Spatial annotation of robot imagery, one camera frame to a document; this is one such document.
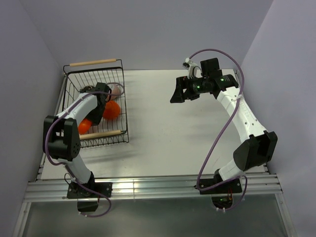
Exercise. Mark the plain orange bowl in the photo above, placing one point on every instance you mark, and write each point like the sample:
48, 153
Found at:
112, 110
84, 126

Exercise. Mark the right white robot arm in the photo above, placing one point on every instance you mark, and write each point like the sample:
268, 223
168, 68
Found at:
257, 143

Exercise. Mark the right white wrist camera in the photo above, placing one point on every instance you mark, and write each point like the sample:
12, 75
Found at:
191, 68

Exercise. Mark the black wire dish rack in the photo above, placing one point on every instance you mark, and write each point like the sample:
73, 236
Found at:
82, 77

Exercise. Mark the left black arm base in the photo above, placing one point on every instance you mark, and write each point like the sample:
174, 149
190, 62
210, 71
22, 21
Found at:
88, 201

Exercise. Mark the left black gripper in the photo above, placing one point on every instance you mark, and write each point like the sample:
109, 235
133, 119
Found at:
95, 119

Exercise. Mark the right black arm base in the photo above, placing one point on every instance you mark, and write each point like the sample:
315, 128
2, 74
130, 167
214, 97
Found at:
223, 198

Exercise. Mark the black floral patterned bowl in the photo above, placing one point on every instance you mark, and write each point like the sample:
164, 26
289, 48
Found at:
87, 89

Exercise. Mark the far wooden rack handle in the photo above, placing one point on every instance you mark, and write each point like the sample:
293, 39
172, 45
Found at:
92, 62

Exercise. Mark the near wooden rack handle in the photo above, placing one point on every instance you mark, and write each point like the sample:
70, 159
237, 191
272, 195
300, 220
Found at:
100, 135

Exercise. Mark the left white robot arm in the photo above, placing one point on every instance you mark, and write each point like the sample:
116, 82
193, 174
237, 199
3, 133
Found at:
61, 142

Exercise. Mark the wooden rack handle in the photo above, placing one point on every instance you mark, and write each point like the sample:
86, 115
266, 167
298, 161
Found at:
100, 135
92, 62

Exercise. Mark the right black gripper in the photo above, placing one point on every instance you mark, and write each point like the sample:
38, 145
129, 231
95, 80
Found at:
182, 83

